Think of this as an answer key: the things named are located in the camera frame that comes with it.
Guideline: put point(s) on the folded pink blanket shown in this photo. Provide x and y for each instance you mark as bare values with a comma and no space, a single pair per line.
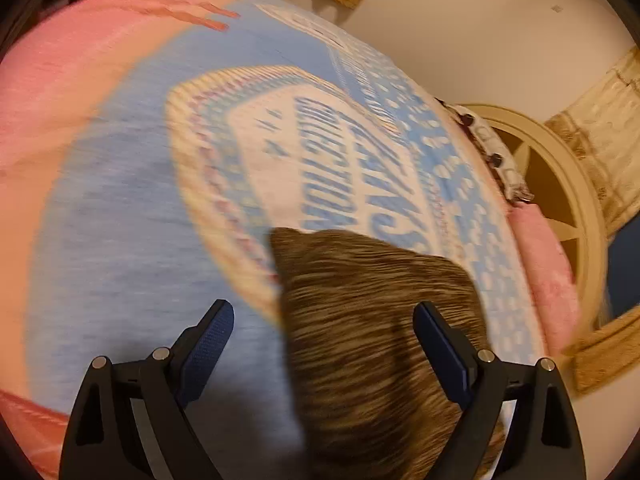
549,275

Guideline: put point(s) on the beige side curtain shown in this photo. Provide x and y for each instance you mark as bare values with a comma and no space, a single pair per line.
602,129

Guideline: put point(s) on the cream wooden headboard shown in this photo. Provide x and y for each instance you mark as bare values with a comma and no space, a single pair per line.
601,351

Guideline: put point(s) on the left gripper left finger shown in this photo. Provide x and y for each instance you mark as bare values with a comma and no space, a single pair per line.
102,440

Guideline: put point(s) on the brown knitted sun-pattern sweater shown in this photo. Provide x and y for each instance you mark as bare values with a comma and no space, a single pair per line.
369,403

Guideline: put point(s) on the patterned white brown pillow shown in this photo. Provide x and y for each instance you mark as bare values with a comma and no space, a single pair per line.
496,155

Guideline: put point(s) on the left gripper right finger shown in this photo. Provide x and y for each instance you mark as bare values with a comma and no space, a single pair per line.
542,441

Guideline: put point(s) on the pink and blue bedspread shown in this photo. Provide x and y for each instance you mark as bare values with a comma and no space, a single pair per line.
148,147

